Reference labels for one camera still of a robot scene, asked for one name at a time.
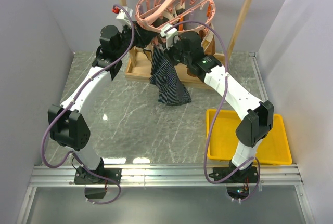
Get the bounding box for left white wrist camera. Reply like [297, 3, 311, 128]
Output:
[112, 4, 133, 29]

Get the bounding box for wooden hanger rack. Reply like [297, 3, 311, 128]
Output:
[125, 0, 252, 82]

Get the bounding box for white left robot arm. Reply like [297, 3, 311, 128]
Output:
[48, 23, 158, 184]

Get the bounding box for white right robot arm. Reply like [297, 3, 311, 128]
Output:
[160, 28, 274, 183]

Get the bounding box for brown hanging garment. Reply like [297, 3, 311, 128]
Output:
[186, 26, 217, 77]

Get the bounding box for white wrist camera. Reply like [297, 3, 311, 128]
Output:
[112, 4, 133, 29]
[160, 23, 180, 50]

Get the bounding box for navy striped underwear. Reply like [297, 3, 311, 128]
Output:
[149, 46, 191, 106]

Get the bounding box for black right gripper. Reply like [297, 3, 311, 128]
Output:
[163, 37, 191, 67]

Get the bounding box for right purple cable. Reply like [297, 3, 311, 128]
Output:
[163, 20, 262, 202]

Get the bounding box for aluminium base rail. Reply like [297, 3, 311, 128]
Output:
[28, 164, 303, 188]

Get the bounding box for dark hanging garment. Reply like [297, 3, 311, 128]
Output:
[153, 6, 185, 31]

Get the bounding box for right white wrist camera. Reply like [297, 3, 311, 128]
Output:
[160, 23, 180, 50]

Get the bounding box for pink round clip hanger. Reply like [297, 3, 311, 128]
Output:
[135, 0, 216, 32]

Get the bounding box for yellow plastic tray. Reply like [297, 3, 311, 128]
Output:
[208, 110, 292, 165]

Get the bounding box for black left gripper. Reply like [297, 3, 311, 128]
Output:
[116, 21, 158, 58]

